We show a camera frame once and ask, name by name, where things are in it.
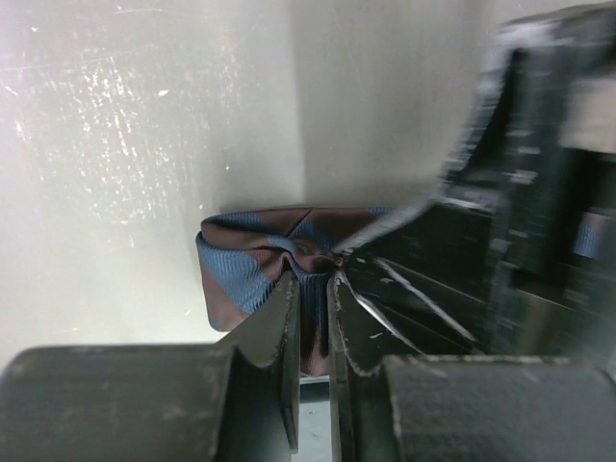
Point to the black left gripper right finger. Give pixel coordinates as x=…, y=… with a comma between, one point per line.
x=361, y=413

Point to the dark grey table mat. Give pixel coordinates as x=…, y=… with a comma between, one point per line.
x=124, y=124

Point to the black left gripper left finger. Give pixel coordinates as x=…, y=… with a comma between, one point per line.
x=256, y=391

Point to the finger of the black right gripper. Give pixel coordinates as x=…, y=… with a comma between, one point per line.
x=422, y=271

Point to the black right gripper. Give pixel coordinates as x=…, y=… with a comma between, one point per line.
x=535, y=182

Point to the brown blue striped tie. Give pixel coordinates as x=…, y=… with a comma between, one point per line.
x=244, y=255

